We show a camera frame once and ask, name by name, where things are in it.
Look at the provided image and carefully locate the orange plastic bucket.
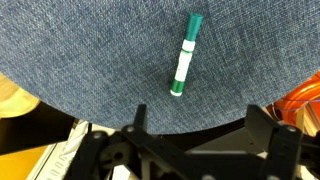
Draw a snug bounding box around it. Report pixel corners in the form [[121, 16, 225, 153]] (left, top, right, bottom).
[[265, 71, 320, 135]]

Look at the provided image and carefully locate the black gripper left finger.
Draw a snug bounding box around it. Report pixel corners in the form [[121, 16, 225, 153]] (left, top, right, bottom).
[[63, 103, 188, 180]]

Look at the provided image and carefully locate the green whiteboard marker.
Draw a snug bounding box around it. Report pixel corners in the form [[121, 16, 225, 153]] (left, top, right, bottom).
[[169, 12, 205, 98]]

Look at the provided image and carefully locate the round wooden stool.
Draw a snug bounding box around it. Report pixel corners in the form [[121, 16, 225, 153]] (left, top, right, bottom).
[[0, 72, 42, 120]]

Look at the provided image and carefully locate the blue tablecloth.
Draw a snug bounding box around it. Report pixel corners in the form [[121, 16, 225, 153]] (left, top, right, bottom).
[[0, 0, 320, 135]]

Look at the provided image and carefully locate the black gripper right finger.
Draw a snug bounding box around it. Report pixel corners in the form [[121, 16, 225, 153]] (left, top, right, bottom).
[[244, 104, 303, 180]]

